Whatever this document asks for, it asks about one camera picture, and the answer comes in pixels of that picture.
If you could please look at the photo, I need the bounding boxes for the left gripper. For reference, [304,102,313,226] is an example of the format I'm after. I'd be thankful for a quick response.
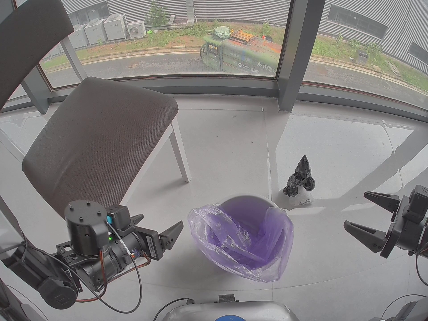
[97,214,184,280]

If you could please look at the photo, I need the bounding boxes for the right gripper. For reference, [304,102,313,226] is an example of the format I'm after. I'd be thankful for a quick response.
[344,191,428,259]

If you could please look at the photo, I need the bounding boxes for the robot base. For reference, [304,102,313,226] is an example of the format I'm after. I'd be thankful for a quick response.
[164,294,300,321]

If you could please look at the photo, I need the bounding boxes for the purple plastic bag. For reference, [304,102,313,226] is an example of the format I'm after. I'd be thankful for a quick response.
[187,203,295,283]

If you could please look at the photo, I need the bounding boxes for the crumpled black plastic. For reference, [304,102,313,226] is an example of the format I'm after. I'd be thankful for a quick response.
[283,155,315,197]

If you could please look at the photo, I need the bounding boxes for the grey-brown chair with white legs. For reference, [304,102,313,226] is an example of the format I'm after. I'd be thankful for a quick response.
[0,0,192,217]

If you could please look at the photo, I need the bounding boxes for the window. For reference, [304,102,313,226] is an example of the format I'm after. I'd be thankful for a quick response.
[0,0,428,123]

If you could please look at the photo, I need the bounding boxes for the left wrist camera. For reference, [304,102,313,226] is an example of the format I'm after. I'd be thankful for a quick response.
[106,205,132,238]

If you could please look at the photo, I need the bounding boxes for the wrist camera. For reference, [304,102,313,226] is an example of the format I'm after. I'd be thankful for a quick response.
[409,185,428,214]
[106,205,132,238]

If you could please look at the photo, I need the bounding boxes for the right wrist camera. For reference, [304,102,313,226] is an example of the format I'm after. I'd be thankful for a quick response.
[409,185,428,214]

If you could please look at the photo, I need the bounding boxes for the black cable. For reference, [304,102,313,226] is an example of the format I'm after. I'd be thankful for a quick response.
[154,298,195,321]
[381,294,424,321]
[99,246,142,312]
[416,249,428,287]

